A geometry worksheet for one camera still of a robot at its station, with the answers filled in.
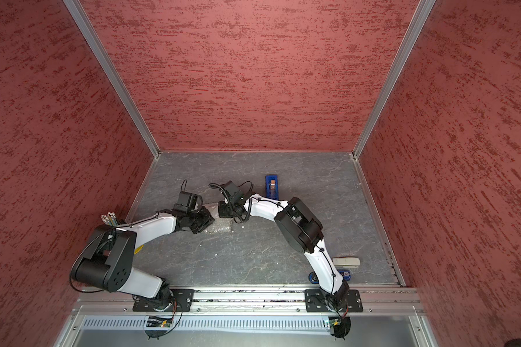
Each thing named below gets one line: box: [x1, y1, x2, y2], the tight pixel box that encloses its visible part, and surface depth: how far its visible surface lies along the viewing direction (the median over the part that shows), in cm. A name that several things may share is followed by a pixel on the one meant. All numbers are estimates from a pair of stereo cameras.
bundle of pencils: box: [101, 211, 119, 227], surface depth 78 cm
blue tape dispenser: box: [265, 174, 280, 201], surface depth 102 cm
